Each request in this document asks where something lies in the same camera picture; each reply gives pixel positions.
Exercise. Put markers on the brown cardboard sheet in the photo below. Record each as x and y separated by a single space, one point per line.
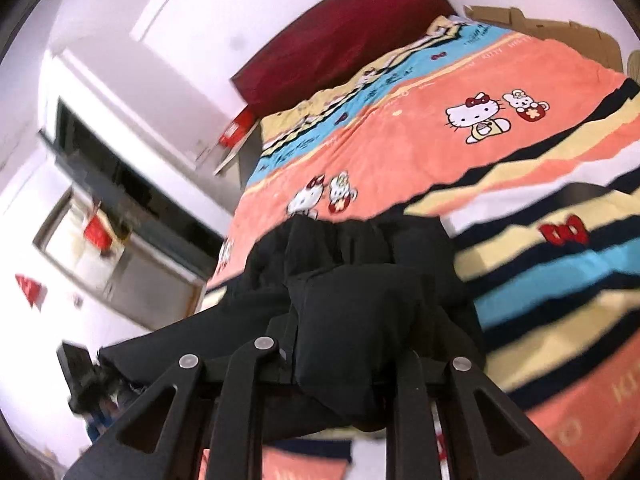
550 30

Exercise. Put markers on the dark red padded headboard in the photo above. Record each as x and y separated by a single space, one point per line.
340 35

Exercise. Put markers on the grey framed glass door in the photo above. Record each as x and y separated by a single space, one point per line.
110 270

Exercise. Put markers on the orange cartoon printed blanket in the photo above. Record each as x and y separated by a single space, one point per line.
415 150

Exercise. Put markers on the red flat box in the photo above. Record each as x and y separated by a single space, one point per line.
239 127

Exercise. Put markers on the red hanging bag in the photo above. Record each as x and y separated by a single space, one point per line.
97 232

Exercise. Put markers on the red wall decoration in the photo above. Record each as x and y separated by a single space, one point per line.
31 291

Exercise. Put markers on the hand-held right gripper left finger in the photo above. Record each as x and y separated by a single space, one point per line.
250 375

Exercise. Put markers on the dark teal door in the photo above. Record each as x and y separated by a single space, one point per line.
125 185

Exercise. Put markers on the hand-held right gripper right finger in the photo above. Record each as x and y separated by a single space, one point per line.
410 385

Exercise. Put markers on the black hooded puffer jacket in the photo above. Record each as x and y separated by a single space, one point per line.
350 310

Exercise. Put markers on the white bedside table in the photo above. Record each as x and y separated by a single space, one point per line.
247 165

